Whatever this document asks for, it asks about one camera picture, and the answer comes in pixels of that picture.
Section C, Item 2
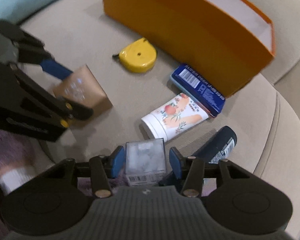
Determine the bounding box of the gold brown box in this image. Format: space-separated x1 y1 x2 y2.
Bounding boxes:
52 65 113 128

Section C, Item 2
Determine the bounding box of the clear plastic cube box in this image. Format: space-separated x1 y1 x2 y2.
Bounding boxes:
125 138 166 186

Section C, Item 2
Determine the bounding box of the yellow tape measure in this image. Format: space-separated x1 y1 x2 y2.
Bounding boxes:
112 37 157 73

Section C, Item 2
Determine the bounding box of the blue tin box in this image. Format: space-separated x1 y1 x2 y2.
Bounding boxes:
170 64 225 118

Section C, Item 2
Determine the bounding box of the black cylinder bottle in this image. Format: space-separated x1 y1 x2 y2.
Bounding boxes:
160 125 239 186

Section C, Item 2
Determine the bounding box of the purple fluffy blanket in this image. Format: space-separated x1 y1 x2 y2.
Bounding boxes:
0 126 51 240

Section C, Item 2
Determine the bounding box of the orange cardboard box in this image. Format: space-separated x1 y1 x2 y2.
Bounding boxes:
103 0 276 97

